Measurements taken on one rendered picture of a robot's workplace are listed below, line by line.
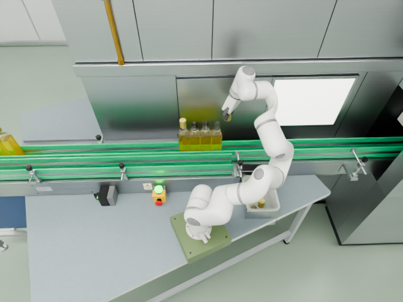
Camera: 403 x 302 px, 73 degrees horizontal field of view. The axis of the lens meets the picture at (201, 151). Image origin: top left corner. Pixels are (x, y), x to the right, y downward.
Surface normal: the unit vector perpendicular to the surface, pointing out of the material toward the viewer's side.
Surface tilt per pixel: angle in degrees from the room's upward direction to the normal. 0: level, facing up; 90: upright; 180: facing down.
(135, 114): 90
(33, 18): 90
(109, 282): 0
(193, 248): 3
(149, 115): 90
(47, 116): 0
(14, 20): 90
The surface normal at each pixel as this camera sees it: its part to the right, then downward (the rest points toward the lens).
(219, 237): 0.05, -0.67
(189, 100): 0.04, 0.75
